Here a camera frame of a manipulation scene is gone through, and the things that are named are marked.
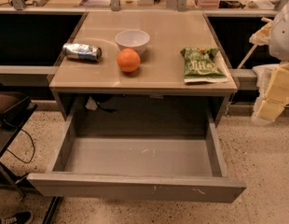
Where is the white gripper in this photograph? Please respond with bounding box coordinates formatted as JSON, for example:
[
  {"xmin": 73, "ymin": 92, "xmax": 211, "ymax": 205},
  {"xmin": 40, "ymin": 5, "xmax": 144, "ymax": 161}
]
[{"xmin": 249, "ymin": 0, "xmax": 289, "ymax": 125}]

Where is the orange fruit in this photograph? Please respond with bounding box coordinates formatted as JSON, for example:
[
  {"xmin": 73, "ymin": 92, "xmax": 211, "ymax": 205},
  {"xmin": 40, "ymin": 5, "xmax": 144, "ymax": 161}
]
[{"xmin": 117, "ymin": 49, "xmax": 141, "ymax": 73}]

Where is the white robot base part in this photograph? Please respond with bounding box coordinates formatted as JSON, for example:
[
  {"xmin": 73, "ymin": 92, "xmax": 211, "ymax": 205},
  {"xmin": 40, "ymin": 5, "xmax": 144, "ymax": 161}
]
[{"xmin": 253, "ymin": 63, "xmax": 279, "ymax": 89}]

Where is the open grey top drawer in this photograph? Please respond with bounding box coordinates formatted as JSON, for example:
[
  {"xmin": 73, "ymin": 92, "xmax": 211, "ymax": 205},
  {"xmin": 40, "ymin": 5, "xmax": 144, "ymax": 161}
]
[{"xmin": 27, "ymin": 96, "xmax": 247, "ymax": 203}]

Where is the grey cabinet with tan top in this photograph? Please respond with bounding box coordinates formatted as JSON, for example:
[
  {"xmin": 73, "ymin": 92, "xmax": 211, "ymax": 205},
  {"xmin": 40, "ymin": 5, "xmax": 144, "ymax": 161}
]
[{"xmin": 47, "ymin": 10, "xmax": 241, "ymax": 129}]

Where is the stick with white tip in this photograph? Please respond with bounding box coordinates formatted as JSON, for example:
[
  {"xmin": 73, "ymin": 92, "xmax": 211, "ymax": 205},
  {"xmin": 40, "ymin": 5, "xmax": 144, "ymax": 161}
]
[{"xmin": 238, "ymin": 17, "xmax": 272, "ymax": 69}]

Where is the green chip bag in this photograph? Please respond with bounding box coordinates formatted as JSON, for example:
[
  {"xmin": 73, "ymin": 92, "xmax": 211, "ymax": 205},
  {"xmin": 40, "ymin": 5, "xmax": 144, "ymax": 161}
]
[{"xmin": 180, "ymin": 47, "xmax": 227, "ymax": 83}]

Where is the white bowl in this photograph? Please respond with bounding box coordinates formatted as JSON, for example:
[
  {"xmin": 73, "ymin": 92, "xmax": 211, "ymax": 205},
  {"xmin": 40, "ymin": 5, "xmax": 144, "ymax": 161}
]
[{"xmin": 116, "ymin": 30, "xmax": 150, "ymax": 55}]

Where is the crushed silver soda can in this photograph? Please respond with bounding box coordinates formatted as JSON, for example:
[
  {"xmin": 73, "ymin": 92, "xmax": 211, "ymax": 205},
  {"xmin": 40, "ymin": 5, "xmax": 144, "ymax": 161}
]
[{"xmin": 62, "ymin": 43, "xmax": 102, "ymax": 63}]

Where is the black chair at left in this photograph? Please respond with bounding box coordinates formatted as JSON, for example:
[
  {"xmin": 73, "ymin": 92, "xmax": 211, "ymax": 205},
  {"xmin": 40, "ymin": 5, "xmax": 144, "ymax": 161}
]
[{"xmin": 0, "ymin": 83, "xmax": 37, "ymax": 199}]

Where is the black sneaker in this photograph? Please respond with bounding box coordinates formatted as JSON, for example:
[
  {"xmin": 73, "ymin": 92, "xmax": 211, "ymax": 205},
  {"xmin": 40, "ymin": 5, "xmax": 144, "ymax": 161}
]
[{"xmin": 0, "ymin": 211, "xmax": 34, "ymax": 224}]

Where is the black cable on floor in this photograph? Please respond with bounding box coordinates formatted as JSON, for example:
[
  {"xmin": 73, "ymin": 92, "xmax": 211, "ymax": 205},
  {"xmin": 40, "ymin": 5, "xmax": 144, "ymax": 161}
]
[{"xmin": 4, "ymin": 119, "xmax": 36, "ymax": 165}]

